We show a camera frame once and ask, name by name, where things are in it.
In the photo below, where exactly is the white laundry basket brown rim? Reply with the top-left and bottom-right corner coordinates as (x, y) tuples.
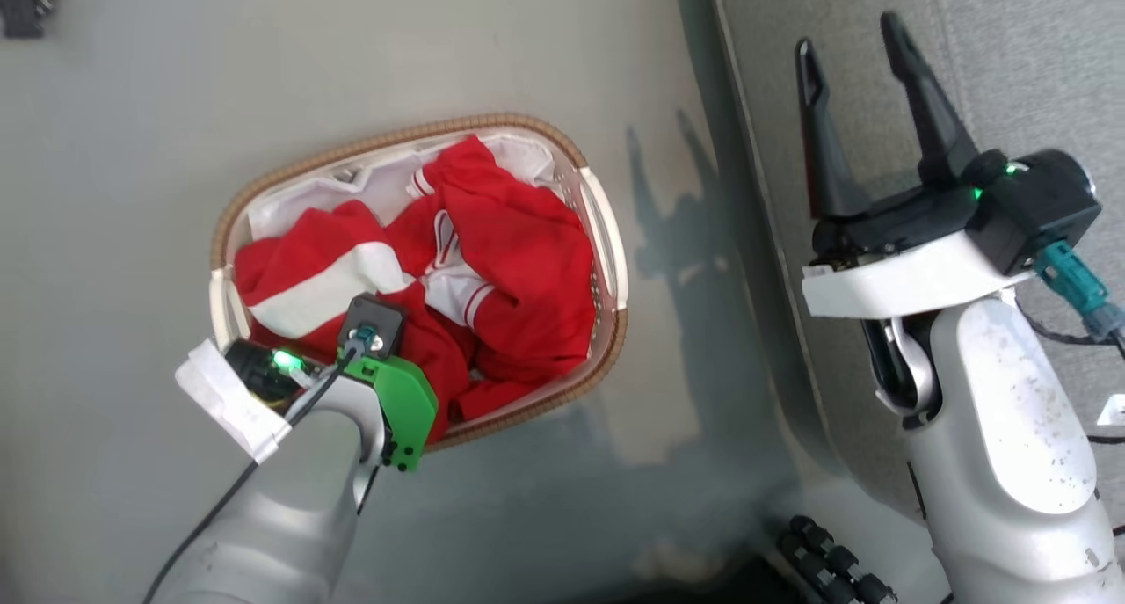
(208, 112), (630, 454)

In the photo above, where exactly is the black right arm cable teal plug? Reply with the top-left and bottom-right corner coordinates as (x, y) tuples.
(1020, 240), (1125, 352)

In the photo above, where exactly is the red and white clothing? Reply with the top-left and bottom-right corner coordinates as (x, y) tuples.
(233, 134), (599, 447)

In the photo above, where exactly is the grey fabric sofa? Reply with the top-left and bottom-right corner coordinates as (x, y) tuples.
(672, 0), (1125, 604)

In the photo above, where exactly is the black caster wheel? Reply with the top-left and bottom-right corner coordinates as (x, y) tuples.
(0, 0), (62, 40)

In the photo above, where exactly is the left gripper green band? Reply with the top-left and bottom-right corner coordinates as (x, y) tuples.
(224, 338), (439, 474)

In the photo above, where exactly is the white basket liner cloth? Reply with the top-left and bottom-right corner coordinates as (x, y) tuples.
(246, 127), (581, 244)

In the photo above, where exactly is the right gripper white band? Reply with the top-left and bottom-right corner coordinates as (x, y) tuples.
(795, 11), (1035, 319)

